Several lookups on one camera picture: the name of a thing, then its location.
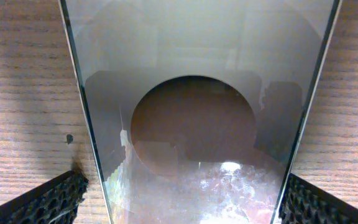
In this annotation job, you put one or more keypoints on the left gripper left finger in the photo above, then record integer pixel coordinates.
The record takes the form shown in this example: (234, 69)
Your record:
(54, 202)

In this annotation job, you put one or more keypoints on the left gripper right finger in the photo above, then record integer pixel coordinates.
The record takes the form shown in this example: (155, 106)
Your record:
(304, 203)

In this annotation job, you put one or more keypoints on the bronze Galaxy smartphone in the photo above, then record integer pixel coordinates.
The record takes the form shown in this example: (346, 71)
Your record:
(195, 108)

